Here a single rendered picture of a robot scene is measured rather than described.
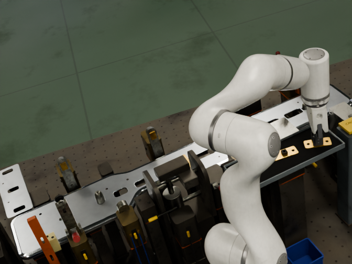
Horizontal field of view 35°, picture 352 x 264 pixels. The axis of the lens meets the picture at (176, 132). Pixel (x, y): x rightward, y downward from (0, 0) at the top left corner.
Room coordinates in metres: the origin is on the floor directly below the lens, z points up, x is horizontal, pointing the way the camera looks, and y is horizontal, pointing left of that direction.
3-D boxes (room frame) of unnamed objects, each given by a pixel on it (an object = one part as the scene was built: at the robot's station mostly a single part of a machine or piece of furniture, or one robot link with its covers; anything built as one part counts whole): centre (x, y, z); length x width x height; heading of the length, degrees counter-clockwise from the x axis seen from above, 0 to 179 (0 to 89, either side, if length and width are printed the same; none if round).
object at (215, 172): (1.37, -0.10, 0.89); 0.12 x 0.07 x 0.38; 16
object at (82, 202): (1.58, -0.02, 1.00); 1.38 x 0.22 x 0.02; 106
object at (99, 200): (1.48, 0.32, 1.02); 0.03 x 0.03 x 0.07
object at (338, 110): (1.56, -0.62, 0.88); 0.12 x 0.07 x 0.36; 16
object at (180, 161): (1.34, 0.04, 0.95); 0.18 x 0.13 x 0.49; 106
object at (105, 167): (1.67, 0.30, 0.84); 0.10 x 0.05 x 0.29; 16
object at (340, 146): (1.31, -0.32, 1.16); 0.37 x 0.14 x 0.02; 106
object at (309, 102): (1.33, -0.43, 1.35); 0.09 x 0.08 x 0.03; 172
